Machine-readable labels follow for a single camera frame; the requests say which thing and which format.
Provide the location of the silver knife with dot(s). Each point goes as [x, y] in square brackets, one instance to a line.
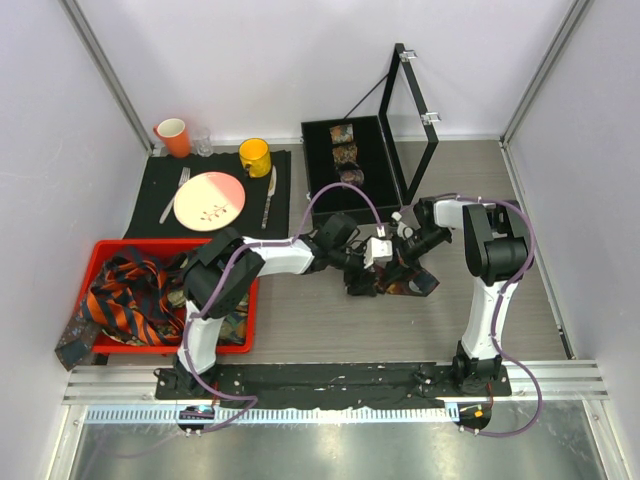
[270, 193]

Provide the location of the black placemat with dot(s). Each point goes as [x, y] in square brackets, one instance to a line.
[160, 181]

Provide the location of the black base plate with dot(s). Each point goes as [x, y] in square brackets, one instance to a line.
[327, 386]

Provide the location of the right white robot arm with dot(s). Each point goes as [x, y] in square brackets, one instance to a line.
[499, 248]

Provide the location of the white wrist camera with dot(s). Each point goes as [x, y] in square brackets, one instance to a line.
[400, 230]
[378, 248]

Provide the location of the silver fork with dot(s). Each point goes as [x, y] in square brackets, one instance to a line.
[184, 178]

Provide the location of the dark red patterned tie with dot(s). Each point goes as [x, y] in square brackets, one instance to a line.
[415, 282]

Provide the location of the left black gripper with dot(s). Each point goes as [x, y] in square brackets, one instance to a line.
[354, 282]

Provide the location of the white cable duct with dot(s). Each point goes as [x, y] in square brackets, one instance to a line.
[200, 414]

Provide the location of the black box lid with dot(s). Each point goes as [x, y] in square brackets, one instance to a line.
[408, 124]

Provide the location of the rolled tie bottom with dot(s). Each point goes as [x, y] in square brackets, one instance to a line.
[353, 177]

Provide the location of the rolled tie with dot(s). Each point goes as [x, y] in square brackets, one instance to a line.
[353, 177]
[345, 154]
[341, 134]

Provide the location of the rolled tie middle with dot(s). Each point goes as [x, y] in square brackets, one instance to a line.
[345, 154]

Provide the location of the teal floral tie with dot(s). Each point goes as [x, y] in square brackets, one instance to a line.
[233, 330]

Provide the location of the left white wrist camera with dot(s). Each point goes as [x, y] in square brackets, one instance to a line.
[378, 248]

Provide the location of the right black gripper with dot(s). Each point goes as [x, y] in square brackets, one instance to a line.
[403, 253]

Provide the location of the beige woven tie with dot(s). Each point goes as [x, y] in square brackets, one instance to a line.
[176, 298]

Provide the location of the pink cream plate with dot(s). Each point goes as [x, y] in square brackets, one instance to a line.
[209, 201]

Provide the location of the orange cup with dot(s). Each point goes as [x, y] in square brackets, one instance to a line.
[174, 135]

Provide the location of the rolled tie top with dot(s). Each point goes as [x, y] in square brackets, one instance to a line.
[341, 134]

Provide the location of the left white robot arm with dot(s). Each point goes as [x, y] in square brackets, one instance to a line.
[221, 272]

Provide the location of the red plastic bin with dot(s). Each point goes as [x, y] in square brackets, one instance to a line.
[159, 248]

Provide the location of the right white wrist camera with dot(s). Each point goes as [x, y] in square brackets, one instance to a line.
[400, 230]

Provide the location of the orange navy striped tie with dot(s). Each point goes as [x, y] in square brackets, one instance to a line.
[129, 298]

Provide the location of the yellow mug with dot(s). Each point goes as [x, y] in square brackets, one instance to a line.
[255, 157]

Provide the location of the navy speckled tie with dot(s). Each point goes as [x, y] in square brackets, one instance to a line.
[76, 341]

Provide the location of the clear glass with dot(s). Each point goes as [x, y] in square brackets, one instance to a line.
[201, 139]

